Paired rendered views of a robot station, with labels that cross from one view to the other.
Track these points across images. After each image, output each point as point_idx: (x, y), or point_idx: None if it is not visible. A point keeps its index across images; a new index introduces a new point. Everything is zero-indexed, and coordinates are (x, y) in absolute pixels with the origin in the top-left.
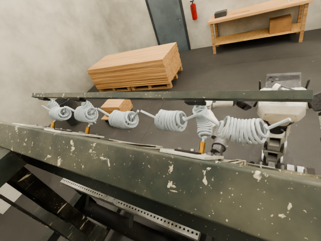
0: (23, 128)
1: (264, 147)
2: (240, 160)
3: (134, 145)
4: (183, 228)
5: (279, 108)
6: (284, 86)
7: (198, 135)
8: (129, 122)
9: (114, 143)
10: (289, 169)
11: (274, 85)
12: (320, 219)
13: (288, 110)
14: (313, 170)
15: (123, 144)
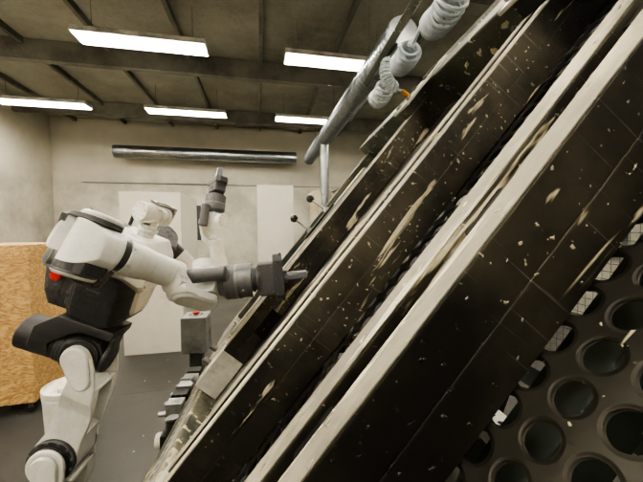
0: None
1: (66, 467)
2: (225, 345)
3: (456, 51)
4: None
5: (161, 248)
6: (158, 202)
7: (398, 85)
8: (440, 24)
9: (476, 26)
10: (191, 383)
11: (145, 202)
12: None
13: (166, 249)
14: (194, 367)
15: (467, 38)
